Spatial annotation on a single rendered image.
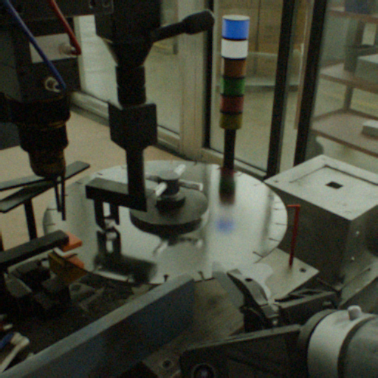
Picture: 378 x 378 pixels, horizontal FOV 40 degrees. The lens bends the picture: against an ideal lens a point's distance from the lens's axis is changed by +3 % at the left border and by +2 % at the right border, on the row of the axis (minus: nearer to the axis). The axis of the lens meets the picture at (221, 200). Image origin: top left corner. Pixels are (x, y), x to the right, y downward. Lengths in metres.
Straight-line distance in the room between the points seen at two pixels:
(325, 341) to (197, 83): 0.94
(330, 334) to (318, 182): 0.55
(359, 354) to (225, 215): 0.37
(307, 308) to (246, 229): 0.20
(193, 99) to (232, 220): 0.65
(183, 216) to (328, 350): 0.33
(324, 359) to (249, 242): 0.27
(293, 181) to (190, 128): 0.47
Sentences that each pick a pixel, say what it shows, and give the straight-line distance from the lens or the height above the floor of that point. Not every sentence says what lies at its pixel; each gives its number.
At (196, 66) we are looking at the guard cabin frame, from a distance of 1.26.
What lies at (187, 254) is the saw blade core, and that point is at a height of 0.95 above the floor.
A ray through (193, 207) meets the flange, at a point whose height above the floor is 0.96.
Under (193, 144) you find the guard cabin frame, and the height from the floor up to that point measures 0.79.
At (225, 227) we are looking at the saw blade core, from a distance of 0.67.
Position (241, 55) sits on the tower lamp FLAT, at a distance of 0.91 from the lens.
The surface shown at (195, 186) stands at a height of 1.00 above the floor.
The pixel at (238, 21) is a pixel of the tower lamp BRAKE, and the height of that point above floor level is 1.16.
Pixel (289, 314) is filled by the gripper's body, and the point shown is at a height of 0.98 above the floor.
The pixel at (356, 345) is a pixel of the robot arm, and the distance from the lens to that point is 0.38.
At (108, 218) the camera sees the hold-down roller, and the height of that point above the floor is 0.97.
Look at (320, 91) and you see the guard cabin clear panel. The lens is 1.06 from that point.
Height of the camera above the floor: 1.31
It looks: 29 degrees down
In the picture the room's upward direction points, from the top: 3 degrees clockwise
